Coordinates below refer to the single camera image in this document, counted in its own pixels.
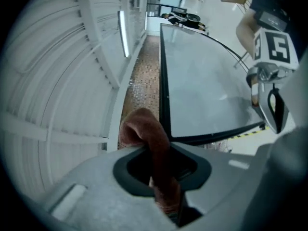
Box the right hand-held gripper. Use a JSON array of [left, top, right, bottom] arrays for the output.
[[245, 27, 299, 134]]

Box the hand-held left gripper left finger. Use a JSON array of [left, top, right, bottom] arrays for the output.
[[40, 144, 180, 231]]

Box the brown wiping cloth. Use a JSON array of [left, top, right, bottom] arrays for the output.
[[119, 107, 181, 216]]

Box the person's right forearm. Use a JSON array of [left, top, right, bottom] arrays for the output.
[[235, 8, 262, 61]]

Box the large white whiteboard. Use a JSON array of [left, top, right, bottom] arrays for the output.
[[158, 22, 265, 146]]

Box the black chest monitor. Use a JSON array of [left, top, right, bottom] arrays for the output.
[[255, 10, 289, 31]]

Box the yellow black floor tape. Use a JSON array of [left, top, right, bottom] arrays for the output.
[[228, 128, 262, 140]]

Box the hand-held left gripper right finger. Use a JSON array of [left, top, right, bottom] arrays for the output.
[[169, 51, 308, 231]]

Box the long ceiling light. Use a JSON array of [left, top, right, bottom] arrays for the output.
[[117, 10, 131, 58]]

